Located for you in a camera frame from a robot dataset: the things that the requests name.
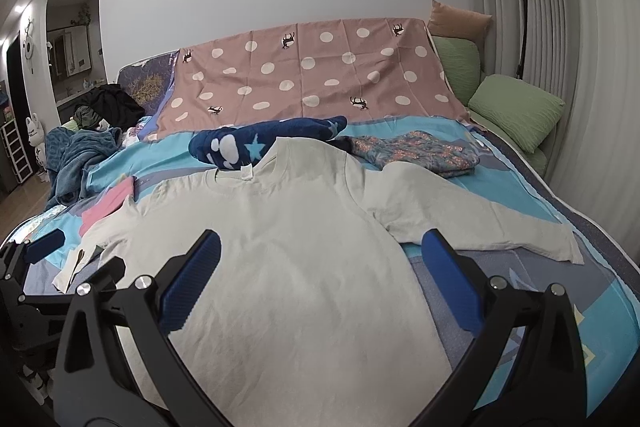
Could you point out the green pillow front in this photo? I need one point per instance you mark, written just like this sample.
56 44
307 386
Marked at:
526 113

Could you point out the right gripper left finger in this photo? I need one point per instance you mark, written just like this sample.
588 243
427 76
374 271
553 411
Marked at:
93 383

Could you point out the teal fleece blanket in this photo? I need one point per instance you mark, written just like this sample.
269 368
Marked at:
69 157

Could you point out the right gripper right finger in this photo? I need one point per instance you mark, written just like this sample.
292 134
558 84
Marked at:
547 384

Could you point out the white t-shirt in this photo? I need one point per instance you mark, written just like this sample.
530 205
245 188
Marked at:
314 316

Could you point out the black clothes pile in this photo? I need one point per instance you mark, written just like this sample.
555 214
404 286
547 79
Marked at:
111 103

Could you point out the pink polka dot sheet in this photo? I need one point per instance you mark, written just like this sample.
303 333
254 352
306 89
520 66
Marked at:
366 69

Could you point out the grey curtain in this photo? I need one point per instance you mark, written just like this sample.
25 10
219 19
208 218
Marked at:
587 53

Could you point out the white shoe rack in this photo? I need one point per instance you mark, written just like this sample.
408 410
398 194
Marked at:
13 144

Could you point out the green pillow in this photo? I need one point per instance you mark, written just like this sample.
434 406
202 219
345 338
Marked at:
460 60
526 113

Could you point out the navy star fleece blanket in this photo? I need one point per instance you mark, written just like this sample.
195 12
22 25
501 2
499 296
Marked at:
231 148

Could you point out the folded pink garment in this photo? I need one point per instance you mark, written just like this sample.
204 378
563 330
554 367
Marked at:
109 202

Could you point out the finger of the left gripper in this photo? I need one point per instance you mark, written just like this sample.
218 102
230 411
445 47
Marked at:
43 247

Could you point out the blue grey bed cover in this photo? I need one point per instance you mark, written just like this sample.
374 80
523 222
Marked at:
606 313

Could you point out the tan cushion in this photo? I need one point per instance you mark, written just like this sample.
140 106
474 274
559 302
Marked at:
450 22

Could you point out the purple patterned pillow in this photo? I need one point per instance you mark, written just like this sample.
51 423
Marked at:
148 81

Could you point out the green pillow back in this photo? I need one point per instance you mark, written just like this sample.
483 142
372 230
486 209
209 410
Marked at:
460 60

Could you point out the white cat figurine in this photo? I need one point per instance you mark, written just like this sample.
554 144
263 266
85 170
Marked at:
36 138

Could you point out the folded floral garment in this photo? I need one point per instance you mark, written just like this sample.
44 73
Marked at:
415 147

